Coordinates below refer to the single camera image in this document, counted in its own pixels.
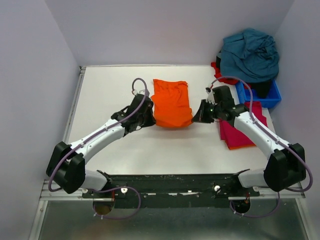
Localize red crumpled t shirt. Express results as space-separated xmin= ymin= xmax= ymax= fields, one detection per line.
xmin=211 ymin=62 xmax=239 ymax=86

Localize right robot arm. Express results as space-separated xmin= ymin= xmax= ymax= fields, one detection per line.
xmin=192 ymin=85 xmax=307 ymax=192

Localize folded magenta t shirt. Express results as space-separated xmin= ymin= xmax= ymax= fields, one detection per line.
xmin=219 ymin=101 xmax=268 ymax=146

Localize blue plastic bin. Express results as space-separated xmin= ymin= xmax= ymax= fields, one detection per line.
xmin=235 ymin=79 xmax=282 ymax=109

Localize teal crumpled t shirt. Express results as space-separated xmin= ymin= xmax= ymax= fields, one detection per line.
xmin=220 ymin=28 xmax=280 ymax=83

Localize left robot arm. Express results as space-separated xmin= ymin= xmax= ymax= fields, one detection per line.
xmin=46 ymin=93 xmax=156 ymax=194

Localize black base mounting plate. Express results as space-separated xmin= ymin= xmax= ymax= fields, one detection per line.
xmin=82 ymin=172 xmax=292 ymax=210

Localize aluminium extrusion rail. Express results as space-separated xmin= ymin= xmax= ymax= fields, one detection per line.
xmin=39 ymin=180 xmax=305 ymax=201

